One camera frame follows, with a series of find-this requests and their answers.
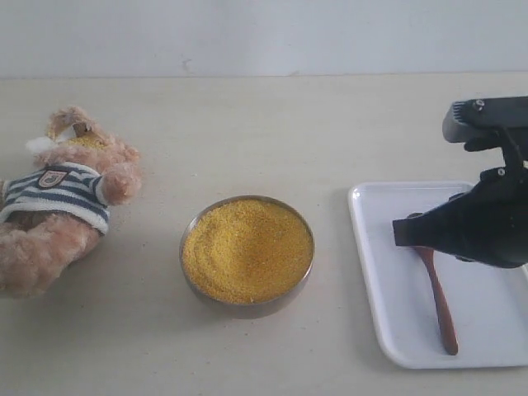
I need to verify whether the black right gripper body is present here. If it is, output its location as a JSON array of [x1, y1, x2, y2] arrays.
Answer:
[[464, 126, 527, 183]]

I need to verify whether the dark brown wooden spoon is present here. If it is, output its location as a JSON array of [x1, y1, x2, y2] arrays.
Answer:
[[414, 247, 459, 356]]

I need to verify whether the plush teddy bear striped shirt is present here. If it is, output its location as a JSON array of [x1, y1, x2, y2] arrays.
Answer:
[[1, 106, 142, 298]]

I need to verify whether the white rectangular plastic tray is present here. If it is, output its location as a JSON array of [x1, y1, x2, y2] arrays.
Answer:
[[347, 181, 527, 369]]

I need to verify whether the metal bowl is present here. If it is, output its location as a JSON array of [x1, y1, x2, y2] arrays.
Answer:
[[179, 194, 316, 320]]

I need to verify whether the yellow millet grain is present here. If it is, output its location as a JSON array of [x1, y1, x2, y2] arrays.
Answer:
[[181, 197, 314, 305]]

